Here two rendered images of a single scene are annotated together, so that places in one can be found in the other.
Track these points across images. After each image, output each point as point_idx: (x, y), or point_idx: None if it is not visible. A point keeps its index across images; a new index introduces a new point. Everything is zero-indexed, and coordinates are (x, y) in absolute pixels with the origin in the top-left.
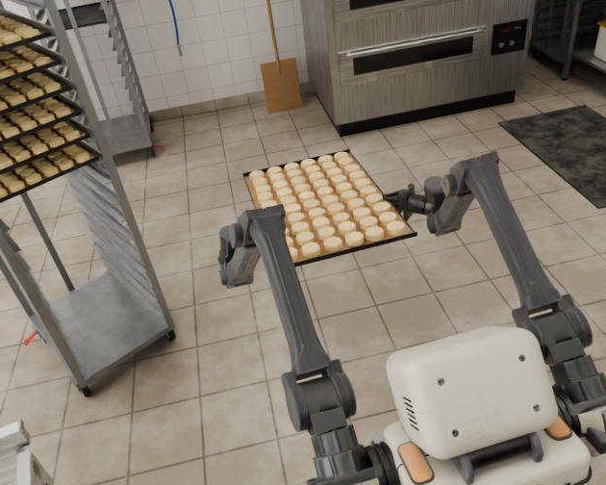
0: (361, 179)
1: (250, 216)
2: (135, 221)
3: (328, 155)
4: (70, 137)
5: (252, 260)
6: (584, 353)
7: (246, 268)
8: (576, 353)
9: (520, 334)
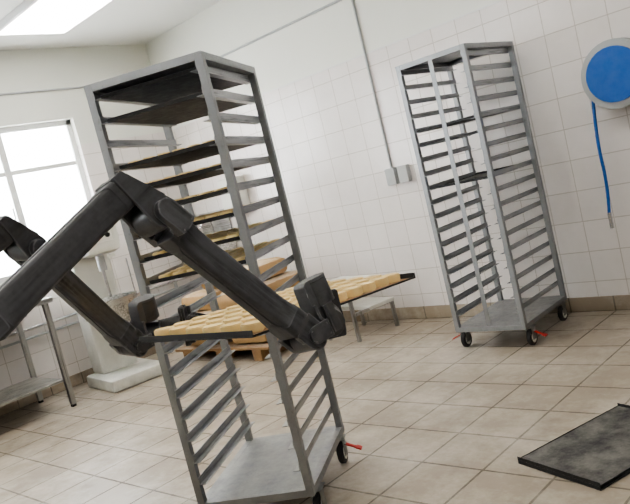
0: (340, 291)
1: None
2: (273, 339)
3: (380, 274)
4: (226, 237)
5: (62, 296)
6: None
7: (77, 311)
8: None
9: None
